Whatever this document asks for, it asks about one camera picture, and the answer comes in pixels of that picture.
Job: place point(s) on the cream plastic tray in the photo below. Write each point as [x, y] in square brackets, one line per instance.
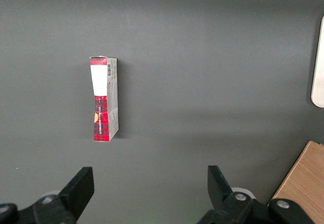
[319, 69]

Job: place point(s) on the oak wooden drawer cabinet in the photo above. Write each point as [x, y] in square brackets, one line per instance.
[306, 173]

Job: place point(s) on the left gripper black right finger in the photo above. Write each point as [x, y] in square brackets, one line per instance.
[218, 186]

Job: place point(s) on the red tartan grey carton box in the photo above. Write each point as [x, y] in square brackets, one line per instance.
[101, 80]

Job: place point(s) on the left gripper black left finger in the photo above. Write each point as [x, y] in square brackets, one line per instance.
[78, 191]

